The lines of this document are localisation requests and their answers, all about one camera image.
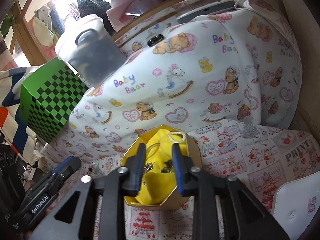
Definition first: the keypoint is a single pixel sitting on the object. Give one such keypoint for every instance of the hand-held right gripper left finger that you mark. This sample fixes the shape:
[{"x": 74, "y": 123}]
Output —
[{"x": 140, "y": 165}]

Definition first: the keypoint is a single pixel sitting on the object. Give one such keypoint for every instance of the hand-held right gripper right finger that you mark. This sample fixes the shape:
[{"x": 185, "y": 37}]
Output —
[{"x": 176, "y": 165}]

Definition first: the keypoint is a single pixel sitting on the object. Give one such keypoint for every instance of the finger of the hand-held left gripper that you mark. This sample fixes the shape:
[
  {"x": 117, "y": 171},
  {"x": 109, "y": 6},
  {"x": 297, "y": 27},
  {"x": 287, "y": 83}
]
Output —
[{"x": 67, "y": 166}]

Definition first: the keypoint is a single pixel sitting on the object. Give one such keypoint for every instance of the crystal brooch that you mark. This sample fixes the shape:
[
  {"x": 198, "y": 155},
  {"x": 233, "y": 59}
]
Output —
[{"x": 148, "y": 168}]

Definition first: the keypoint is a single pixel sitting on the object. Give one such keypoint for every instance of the gold octagonal box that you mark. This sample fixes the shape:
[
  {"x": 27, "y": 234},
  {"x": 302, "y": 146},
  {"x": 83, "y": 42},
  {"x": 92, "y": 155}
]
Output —
[{"x": 192, "y": 150}]

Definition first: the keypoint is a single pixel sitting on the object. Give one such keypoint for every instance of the yellow cloth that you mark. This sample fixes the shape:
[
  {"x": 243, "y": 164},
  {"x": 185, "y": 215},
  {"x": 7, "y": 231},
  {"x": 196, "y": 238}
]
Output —
[{"x": 155, "y": 185}]

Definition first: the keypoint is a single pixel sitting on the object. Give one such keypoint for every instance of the green checkered tissue box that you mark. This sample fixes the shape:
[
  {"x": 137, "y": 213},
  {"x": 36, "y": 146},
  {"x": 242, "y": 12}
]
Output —
[{"x": 52, "y": 105}]

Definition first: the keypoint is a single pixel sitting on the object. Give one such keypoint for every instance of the colourful striped cloth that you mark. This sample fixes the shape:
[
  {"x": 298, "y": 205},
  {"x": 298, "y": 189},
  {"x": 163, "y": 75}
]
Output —
[{"x": 12, "y": 120}]

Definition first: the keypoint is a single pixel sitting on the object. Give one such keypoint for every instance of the strawberry printed tablecloth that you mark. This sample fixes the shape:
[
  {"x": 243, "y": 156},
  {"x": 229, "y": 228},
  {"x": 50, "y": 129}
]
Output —
[{"x": 250, "y": 160}]

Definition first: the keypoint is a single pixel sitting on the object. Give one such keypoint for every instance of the bear printed white cloth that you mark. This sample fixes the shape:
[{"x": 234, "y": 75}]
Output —
[{"x": 200, "y": 80}]

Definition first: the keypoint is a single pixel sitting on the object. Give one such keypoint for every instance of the clear plastic lidded container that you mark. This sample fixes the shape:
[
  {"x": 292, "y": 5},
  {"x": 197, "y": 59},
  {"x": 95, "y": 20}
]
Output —
[{"x": 95, "y": 55}]

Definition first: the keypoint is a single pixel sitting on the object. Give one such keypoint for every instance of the black lighter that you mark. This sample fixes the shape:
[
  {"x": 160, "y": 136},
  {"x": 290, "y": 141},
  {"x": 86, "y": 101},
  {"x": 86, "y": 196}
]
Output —
[{"x": 155, "y": 40}]

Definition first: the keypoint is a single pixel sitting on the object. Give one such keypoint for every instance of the pink cloth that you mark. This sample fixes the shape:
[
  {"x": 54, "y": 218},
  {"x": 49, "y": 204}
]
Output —
[{"x": 125, "y": 10}]

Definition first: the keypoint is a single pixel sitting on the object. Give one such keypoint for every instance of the silver phone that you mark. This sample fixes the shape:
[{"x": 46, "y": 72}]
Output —
[{"x": 207, "y": 10}]

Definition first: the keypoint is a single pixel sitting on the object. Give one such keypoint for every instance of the black hanging garment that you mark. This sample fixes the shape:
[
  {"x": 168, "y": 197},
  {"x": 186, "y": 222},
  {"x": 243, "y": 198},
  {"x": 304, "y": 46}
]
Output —
[{"x": 92, "y": 6}]

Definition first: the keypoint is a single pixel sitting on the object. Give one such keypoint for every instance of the white plastic base plate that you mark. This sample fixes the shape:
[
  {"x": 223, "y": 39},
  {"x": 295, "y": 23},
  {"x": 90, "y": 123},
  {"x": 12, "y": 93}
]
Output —
[{"x": 297, "y": 200}]

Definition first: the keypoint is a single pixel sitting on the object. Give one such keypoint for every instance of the wooden frame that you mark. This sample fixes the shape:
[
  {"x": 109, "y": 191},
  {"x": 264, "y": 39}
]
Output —
[{"x": 32, "y": 37}]

